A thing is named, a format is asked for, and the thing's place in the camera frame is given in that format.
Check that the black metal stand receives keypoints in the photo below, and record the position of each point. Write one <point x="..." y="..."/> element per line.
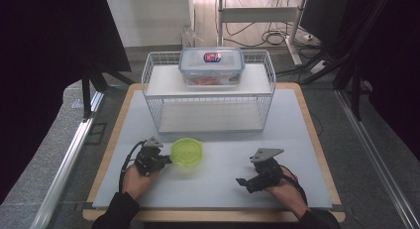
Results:
<point x="355" y="73"/>
<point x="86" y="93"/>

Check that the aluminium floor rail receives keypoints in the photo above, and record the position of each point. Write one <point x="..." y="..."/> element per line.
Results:
<point x="67" y="163"/>
<point x="376" y="156"/>

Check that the white power strip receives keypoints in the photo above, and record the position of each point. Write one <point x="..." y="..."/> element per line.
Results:
<point x="318" y="67"/>

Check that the person's left hand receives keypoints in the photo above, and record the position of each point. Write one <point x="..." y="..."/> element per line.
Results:
<point x="138" y="184"/>

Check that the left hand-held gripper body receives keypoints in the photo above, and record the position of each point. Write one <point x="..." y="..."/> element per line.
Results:
<point x="148" y="159"/>

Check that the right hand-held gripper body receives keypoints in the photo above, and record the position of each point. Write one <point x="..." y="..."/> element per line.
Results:
<point x="267" y="171"/>

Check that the green plastic bowl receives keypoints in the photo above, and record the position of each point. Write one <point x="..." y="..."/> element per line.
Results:
<point x="186" y="152"/>

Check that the person's right hand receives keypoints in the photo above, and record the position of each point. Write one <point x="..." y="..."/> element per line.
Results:
<point x="287" y="194"/>

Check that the grey table mat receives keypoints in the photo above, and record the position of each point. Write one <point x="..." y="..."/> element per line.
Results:
<point x="211" y="182"/>

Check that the clear plastic bottle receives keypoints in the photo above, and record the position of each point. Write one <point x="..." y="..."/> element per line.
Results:
<point x="188" y="37"/>

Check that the clear lidded food container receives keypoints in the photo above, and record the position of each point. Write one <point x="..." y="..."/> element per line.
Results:
<point x="211" y="65"/>

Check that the white desk frame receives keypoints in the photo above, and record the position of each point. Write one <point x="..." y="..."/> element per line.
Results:
<point x="257" y="14"/>

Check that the black curtain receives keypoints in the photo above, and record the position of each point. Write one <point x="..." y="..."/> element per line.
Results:
<point x="43" y="73"/>
<point x="393" y="63"/>

